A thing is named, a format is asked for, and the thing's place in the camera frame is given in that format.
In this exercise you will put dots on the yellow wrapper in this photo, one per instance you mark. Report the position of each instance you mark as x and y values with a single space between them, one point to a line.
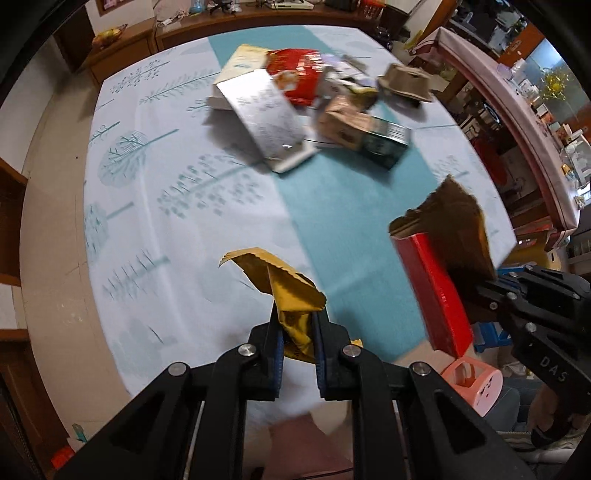
286 281

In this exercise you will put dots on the table with pink cloth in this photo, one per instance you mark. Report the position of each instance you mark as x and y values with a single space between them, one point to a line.
508 115

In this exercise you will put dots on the fruit bowl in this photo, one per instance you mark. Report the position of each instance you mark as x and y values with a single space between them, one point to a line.
108 38

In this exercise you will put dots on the pink plastic stool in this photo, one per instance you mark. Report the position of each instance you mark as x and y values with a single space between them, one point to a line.
475 387

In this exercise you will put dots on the lavender white box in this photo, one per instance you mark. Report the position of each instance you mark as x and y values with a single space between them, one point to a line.
339 69

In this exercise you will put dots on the cream yellow box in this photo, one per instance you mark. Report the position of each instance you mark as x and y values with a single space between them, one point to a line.
240 62

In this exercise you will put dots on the red snack bag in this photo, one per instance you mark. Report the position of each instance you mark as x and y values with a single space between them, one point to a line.
295 69

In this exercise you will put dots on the person's right hand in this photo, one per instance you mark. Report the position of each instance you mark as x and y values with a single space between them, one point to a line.
547 408

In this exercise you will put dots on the brown green carton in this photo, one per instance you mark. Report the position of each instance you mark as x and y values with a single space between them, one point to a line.
364 131

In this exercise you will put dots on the small wooden cabinet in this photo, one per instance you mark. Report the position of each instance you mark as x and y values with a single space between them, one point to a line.
124 55

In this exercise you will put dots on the yellow flowers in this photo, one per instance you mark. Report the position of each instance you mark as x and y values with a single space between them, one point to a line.
556 85

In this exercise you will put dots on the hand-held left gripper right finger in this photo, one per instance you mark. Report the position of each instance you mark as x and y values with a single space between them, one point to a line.
319 357

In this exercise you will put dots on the white set-top box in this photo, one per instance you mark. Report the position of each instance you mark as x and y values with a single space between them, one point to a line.
293 3

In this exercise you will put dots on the red cardboard box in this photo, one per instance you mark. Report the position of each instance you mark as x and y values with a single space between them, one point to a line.
434 286

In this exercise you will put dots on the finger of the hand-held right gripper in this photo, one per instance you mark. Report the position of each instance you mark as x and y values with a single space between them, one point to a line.
524 273
489 297

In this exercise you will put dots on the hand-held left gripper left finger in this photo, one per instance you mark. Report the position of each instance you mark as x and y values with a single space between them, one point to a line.
278 360

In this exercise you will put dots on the silver flat packet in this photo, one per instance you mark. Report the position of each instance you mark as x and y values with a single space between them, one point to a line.
263 115

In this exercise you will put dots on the pink cloth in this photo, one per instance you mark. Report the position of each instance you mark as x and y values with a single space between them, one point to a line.
304 447

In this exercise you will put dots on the long wooden cabinet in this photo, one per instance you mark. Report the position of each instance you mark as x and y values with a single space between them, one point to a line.
258 18

